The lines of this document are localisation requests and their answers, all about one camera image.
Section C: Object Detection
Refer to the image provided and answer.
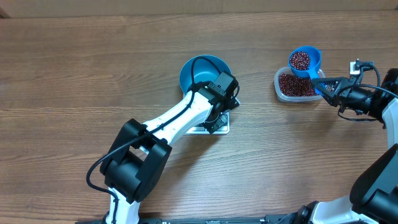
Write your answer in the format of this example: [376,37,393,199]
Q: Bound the red beans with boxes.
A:
[278,73,317,97]

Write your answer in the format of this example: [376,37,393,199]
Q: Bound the teal metal bowl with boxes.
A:
[179,55,231,95]

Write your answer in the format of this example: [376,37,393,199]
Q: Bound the clear plastic bean container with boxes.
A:
[274,67,323,103]

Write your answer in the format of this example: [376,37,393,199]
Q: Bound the blue plastic measuring scoop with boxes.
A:
[288,46,322,94]

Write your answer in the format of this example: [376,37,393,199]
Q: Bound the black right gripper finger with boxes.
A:
[311,77,347,90]
[317,87,340,107]

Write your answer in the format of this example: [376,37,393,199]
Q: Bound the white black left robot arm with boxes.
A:
[100,72,239,223]

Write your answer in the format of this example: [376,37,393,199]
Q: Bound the white digital kitchen scale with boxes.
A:
[187,113,230,134]

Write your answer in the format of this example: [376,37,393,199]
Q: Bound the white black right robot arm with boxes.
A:
[283,68,397,223]

